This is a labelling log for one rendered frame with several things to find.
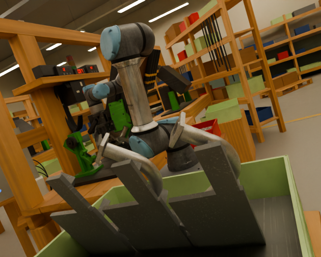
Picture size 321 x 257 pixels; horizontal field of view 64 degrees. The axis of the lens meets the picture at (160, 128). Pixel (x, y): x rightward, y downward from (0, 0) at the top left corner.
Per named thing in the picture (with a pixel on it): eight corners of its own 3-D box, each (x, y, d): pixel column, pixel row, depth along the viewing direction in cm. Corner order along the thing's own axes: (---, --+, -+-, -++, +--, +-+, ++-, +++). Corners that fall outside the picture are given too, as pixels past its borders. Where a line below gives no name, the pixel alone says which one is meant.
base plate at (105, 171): (175, 126, 237) (174, 124, 237) (122, 176, 136) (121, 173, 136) (136, 137, 252) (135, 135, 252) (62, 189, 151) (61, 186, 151)
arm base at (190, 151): (204, 156, 120) (198, 136, 119) (190, 170, 109) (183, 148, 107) (178, 159, 129) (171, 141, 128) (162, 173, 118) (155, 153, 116)
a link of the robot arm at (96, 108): (86, 108, 139) (97, 105, 145) (89, 116, 139) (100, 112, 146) (94, 105, 134) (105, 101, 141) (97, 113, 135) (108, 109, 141)
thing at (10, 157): (139, 133, 272) (107, 44, 258) (32, 208, 135) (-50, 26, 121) (132, 135, 275) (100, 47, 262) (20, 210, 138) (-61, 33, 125)
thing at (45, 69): (59, 74, 172) (55, 64, 171) (43, 75, 158) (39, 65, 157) (52, 77, 174) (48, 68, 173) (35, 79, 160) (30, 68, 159)
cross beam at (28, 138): (118, 110, 262) (115, 102, 261) (12, 153, 143) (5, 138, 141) (114, 111, 264) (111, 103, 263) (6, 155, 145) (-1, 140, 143)
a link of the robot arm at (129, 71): (175, 151, 110) (141, 18, 96) (147, 165, 102) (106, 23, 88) (158, 147, 120) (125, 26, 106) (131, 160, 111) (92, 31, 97)
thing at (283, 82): (290, 86, 802) (287, 72, 795) (313, 82, 726) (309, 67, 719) (260, 98, 769) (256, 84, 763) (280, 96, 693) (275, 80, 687)
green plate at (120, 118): (134, 128, 182) (127, 100, 184) (128, 128, 174) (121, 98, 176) (120, 132, 186) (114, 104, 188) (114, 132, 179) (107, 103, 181)
